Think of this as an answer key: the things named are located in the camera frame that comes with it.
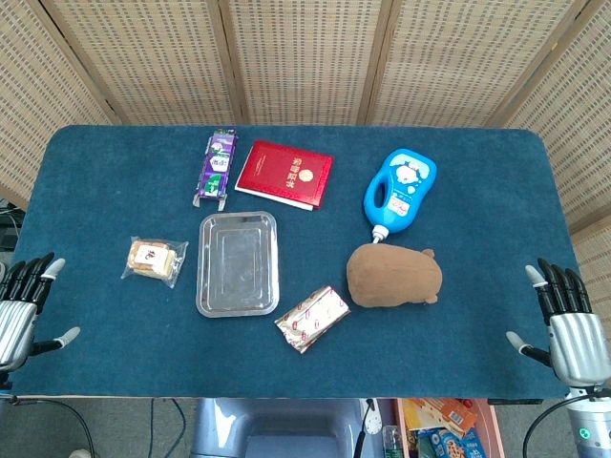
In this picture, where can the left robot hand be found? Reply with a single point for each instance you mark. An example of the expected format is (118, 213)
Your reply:
(16, 319)

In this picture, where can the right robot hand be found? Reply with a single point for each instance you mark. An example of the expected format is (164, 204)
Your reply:
(575, 343)

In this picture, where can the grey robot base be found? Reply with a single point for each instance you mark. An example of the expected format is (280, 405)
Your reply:
(277, 429)

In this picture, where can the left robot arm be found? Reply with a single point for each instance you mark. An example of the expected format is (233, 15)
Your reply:
(4, 381)

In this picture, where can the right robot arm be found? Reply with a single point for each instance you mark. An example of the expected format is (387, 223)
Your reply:
(592, 424)

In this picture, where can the plastic-wrapped sandwich with label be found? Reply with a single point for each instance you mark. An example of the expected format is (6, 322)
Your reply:
(153, 260)

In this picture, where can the stainless steel tray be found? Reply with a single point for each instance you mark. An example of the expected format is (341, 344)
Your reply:
(237, 264)

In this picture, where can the pink storage box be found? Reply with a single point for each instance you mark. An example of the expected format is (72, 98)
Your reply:
(491, 429)

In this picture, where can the orange snack box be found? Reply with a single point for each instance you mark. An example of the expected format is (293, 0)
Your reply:
(441, 415)

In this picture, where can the blue cookie box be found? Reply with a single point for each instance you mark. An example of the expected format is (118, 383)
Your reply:
(448, 446)

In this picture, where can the brown plush toy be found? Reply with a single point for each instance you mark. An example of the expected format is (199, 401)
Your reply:
(393, 276)

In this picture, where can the clear plastic bottle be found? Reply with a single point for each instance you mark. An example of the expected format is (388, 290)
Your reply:
(392, 441)

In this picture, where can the blue detergent bottle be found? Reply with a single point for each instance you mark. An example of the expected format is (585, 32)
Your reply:
(400, 191)

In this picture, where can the purple snack package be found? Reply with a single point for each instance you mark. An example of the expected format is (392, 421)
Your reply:
(216, 167)

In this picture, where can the gold foil snack package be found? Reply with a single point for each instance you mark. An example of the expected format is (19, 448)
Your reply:
(312, 317)

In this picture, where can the blue table cloth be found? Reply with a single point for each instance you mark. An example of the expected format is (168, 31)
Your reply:
(305, 348)

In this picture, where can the red certificate booklet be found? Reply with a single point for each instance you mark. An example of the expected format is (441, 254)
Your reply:
(285, 174)

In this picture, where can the woven folding screen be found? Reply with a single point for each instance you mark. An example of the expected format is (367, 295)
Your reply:
(305, 62)

